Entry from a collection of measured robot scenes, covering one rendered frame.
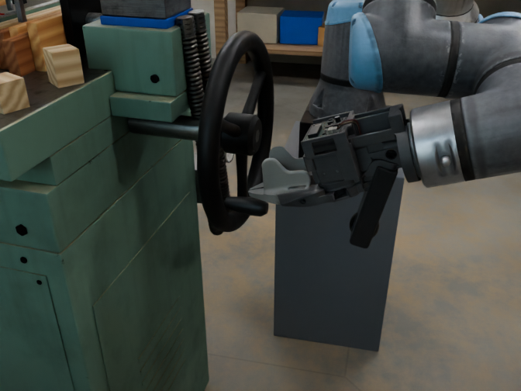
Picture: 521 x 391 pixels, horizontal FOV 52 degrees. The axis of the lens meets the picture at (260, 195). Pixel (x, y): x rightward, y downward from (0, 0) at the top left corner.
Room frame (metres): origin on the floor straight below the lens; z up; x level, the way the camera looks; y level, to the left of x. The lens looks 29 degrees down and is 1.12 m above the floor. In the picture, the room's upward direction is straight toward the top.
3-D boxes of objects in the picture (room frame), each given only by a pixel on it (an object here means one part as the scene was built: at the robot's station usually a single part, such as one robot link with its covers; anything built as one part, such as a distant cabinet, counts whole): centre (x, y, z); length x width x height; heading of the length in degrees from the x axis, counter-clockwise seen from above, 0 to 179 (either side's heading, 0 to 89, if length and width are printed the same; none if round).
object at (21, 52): (0.83, 0.30, 0.92); 0.26 x 0.02 x 0.05; 164
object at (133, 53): (0.79, 0.16, 0.91); 0.15 x 0.14 x 0.09; 164
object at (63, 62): (0.68, 0.25, 0.92); 0.04 x 0.04 x 0.04; 38
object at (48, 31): (0.83, 0.28, 0.93); 0.20 x 0.02 x 0.07; 164
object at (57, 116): (0.82, 0.24, 0.87); 0.61 x 0.30 x 0.06; 164
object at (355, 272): (1.26, -0.22, 0.27); 0.30 x 0.30 x 0.55; 78
